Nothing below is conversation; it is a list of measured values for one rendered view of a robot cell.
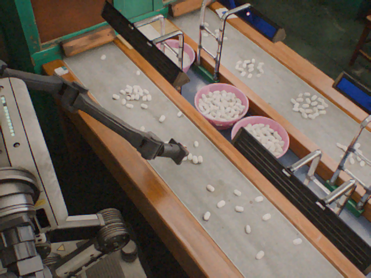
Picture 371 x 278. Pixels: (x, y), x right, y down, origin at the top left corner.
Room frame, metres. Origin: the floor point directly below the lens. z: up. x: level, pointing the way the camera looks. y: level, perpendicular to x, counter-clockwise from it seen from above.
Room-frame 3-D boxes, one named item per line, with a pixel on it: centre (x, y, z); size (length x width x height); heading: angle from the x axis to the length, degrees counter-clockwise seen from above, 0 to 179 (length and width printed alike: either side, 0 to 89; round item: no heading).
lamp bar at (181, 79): (1.54, 0.25, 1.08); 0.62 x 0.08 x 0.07; 40
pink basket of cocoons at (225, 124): (1.52, -0.14, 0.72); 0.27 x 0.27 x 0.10
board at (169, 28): (2.02, 0.29, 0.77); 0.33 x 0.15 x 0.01; 130
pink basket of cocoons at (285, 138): (1.30, -0.32, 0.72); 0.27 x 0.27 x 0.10
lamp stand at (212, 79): (1.85, -0.12, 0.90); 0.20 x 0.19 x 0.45; 40
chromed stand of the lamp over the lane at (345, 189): (0.85, -0.44, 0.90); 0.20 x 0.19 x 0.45; 40
